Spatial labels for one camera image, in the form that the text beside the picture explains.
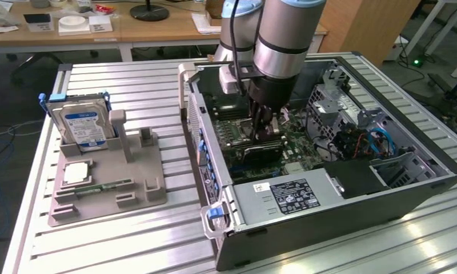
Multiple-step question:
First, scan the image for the blue wire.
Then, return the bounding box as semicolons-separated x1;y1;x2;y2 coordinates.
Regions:
368;128;397;158

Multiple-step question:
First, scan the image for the white box with black top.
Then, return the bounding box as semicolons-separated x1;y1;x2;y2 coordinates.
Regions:
23;13;56;33

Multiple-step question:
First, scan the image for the wooden desk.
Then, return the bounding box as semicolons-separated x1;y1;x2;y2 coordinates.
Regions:
0;0;328;62

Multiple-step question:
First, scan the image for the silver CPU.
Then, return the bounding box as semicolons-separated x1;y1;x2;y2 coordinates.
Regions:
63;164;95;185

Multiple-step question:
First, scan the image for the grey metal drive bracket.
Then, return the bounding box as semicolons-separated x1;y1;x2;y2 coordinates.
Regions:
369;151;439;189

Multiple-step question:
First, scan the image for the green RAM stick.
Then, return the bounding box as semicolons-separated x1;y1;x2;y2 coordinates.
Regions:
73;178;132;195

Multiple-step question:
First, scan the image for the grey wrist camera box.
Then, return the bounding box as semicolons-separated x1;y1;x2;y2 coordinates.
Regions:
219;66;267;94

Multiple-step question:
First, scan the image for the hard disk with blue label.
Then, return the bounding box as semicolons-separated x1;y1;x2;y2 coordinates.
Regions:
51;102;111;152

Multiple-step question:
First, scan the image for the black chair base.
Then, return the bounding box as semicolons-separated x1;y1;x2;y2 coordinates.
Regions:
5;50;100;85

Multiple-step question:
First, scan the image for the brown cardboard box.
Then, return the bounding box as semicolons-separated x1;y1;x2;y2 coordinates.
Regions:
205;0;225;19

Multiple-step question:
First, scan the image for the grey power supply unit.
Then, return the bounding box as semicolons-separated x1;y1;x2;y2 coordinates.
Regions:
228;167;347;226

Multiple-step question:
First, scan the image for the stack of white papers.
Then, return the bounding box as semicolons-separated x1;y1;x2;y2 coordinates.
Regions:
192;13;223;35

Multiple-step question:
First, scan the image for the grey parts rack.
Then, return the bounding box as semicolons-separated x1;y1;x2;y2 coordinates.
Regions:
47;110;168;228

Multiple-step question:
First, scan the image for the open black PC case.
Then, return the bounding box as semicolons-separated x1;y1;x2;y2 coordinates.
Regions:
177;55;457;272

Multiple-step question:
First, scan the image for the blue disk caddy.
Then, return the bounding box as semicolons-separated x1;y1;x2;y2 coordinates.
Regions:
37;90;117;140

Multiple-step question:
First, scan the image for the black round lamp base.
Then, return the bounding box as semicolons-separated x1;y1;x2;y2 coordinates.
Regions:
129;0;171;22

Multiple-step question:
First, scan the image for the metal disk bay cage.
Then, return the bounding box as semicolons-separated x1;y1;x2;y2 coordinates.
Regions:
307;67;367;138

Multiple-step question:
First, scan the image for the orange wire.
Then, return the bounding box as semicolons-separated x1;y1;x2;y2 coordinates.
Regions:
357;133;369;158

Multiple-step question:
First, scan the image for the red packet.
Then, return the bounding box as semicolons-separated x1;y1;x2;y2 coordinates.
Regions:
93;3;117;15

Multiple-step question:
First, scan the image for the black equipment stand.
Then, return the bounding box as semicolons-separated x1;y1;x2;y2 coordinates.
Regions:
428;72;457;100

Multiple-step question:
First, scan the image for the CPU socket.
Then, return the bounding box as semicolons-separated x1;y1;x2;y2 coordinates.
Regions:
236;118;255;140

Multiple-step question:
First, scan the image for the green Dell motherboard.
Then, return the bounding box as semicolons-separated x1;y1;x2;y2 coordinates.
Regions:
211;101;328;185

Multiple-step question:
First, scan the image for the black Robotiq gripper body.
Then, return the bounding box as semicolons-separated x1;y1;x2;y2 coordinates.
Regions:
247;75;296;114

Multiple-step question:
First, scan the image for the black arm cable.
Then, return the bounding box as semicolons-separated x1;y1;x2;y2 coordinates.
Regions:
228;0;249;95

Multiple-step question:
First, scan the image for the silver socket cover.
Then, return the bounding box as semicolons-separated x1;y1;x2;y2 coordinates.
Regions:
275;110;291;135

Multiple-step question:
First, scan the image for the green GPU with metal bracket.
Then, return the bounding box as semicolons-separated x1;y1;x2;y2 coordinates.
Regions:
239;141;285;166

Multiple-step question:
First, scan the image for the white box with round tape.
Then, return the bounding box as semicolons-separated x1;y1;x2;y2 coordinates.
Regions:
57;15;92;37

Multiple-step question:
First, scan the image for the silver chipset heatsink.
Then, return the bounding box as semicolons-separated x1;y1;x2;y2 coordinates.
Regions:
285;163;311;174

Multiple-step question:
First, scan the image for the wooden cabinet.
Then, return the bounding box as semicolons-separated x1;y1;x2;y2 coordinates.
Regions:
317;0;423;66

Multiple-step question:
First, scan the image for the small white box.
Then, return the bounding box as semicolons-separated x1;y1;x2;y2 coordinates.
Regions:
88;14;112;34

